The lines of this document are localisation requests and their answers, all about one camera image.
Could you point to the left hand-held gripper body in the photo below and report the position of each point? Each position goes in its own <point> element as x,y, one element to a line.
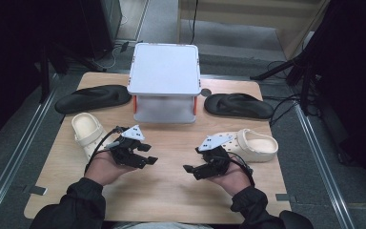
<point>125,152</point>

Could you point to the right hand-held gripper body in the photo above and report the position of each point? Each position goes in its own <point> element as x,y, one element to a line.
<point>214,160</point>

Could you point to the cream clog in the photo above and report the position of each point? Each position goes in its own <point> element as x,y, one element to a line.
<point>85,127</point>
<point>257,146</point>

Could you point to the black flip-flop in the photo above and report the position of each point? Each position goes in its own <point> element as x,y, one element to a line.
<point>238,106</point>
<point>92,98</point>

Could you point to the white two-tier shoe rack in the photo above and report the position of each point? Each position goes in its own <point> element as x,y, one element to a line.
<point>165,70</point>

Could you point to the person's left hand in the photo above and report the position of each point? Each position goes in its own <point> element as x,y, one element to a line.
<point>105,170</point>

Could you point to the person's right hand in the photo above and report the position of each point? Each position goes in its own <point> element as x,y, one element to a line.
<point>232,181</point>

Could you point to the round grey table grommet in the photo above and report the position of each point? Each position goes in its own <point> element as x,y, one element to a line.
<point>206,92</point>

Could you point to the black rounded object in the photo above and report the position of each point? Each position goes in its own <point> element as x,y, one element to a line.
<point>297,221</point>

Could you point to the small black plug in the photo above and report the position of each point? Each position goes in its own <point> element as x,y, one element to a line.
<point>124,46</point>

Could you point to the black metal stand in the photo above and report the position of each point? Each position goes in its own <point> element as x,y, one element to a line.
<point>44,79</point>

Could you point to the black tripod stand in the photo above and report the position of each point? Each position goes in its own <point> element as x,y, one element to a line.
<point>276,68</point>

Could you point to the dark grey cabinet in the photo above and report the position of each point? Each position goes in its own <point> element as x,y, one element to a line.
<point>112,19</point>

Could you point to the black curtain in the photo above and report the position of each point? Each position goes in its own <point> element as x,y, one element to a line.
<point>355,79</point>
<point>12,47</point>

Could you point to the metal floor rail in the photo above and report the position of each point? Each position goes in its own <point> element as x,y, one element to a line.
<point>19,149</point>
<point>324,165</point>

